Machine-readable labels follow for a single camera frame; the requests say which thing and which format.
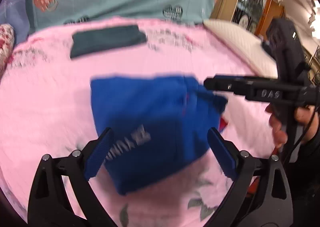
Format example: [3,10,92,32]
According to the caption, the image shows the red and blue pants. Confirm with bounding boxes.
[91,76,228,195]

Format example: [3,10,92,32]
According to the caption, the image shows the dark green folded garment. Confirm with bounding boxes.
[70,25,147,59]

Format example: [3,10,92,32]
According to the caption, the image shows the purple plaid sheet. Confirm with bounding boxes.
[1,0,30,45]

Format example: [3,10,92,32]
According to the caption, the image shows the pink floral bed sheet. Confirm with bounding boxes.
[0,16,283,227]

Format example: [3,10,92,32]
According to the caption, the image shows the cream pillow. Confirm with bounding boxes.
[203,19,278,78]

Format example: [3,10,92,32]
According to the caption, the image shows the wooden display cabinet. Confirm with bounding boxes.
[210,0,319,85]

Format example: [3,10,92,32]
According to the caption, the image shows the red wooden bed frame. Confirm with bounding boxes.
[246,177,260,198]

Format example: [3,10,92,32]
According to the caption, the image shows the right hand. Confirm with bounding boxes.
[265,104,319,148]

